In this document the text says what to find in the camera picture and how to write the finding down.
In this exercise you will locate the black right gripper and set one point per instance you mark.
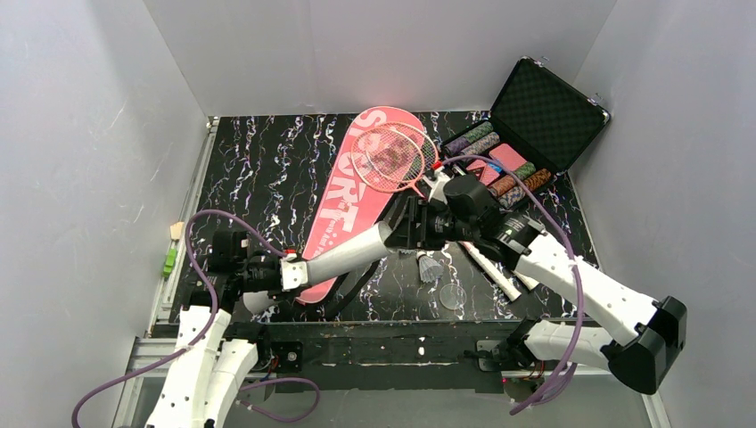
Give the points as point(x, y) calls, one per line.
point(463, 211)

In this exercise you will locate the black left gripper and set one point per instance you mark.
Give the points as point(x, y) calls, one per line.
point(233, 271)

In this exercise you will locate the white shuttlecock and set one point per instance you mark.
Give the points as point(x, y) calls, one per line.
point(429, 269)

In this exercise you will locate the clear round tube lid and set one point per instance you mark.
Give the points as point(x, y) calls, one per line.
point(452, 297)

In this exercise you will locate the pink badminton racket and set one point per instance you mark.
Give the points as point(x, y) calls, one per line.
point(384, 162)
point(401, 148)

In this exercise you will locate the white shuttlecock tube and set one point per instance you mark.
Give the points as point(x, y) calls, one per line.
point(358, 252)

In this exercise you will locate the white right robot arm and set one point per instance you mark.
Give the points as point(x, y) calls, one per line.
point(637, 338)

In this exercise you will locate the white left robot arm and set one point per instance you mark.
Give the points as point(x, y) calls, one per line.
point(202, 383)

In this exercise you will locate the beige wooden block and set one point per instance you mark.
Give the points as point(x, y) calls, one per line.
point(176, 231)

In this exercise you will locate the pink card deck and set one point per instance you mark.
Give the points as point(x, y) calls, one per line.
point(488, 173)

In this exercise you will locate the pink racket bag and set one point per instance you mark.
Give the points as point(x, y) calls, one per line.
point(348, 206)

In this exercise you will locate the black foam-lined case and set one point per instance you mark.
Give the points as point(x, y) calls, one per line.
point(546, 120)

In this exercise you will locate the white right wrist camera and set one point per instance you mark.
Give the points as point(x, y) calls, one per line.
point(437, 178)

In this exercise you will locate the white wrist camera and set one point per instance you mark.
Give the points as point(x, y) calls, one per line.
point(437, 178)
point(294, 271)

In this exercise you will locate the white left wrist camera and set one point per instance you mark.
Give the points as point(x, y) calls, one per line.
point(294, 271)

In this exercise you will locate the green clip on rail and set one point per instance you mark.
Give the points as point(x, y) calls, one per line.
point(169, 262)

